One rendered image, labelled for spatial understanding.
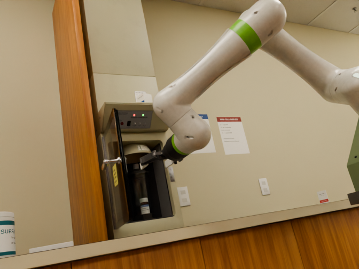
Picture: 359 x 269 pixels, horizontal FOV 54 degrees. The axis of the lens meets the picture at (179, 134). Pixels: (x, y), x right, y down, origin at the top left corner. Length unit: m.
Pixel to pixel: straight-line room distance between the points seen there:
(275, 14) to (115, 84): 0.84
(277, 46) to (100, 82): 0.80
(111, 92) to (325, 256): 1.18
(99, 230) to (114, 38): 0.95
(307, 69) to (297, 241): 0.70
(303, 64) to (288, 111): 1.53
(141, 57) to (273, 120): 1.30
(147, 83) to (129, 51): 0.19
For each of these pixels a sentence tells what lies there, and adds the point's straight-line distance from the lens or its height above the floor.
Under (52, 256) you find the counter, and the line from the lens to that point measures 1.11.
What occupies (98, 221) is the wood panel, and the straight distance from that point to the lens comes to 1.37.
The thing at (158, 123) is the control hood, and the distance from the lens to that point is 1.62.
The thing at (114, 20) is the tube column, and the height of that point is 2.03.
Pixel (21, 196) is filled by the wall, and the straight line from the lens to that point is 1.88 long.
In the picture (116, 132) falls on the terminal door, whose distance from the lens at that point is 1.23.
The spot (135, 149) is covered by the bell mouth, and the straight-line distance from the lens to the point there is 1.61.
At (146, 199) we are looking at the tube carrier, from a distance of 1.59.
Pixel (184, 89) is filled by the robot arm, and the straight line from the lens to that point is 1.12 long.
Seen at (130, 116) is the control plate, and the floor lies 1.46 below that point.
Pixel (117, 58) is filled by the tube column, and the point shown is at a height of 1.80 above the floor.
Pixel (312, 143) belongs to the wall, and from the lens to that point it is 2.95.
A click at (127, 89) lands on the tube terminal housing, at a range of 1.70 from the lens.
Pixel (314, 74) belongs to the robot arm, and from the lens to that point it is 1.42.
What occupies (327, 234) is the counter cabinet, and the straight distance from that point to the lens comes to 1.72.
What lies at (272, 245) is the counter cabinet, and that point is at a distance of 1.49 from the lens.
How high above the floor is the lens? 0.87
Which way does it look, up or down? 18 degrees up
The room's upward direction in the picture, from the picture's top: 12 degrees counter-clockwise
